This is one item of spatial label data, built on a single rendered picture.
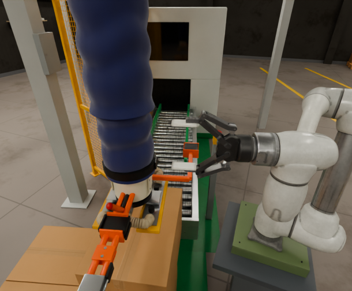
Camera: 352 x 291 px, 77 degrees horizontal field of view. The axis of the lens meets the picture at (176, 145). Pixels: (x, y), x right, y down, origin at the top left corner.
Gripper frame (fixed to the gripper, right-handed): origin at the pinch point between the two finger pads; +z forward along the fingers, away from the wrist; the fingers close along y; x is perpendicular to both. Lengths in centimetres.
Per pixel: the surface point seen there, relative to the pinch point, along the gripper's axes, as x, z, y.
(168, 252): 11, 4, 64
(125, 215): 3.8, 18.8, 33.2
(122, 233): -3.6, 17.8, 33.6
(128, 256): 8, 22, 65
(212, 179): 116, -27, 103
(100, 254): -11.3, 22.7, 34.1
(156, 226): 10.6, 8.9, 46.4
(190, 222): 60, -7, 99
